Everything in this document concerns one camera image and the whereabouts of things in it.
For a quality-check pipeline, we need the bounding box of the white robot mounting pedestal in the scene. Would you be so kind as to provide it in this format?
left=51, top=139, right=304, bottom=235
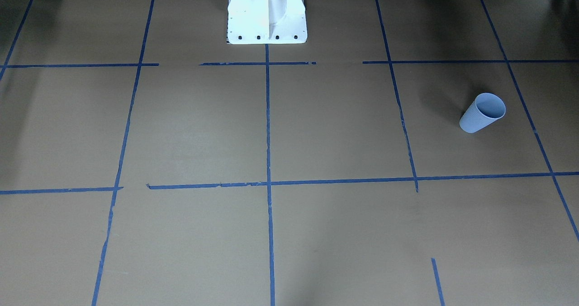
left=226, top=0, right=308, bottom=45

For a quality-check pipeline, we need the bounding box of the blue paper cup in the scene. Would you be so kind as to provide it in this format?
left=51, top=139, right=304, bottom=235
left=459, top=93, right=506, bottom=133

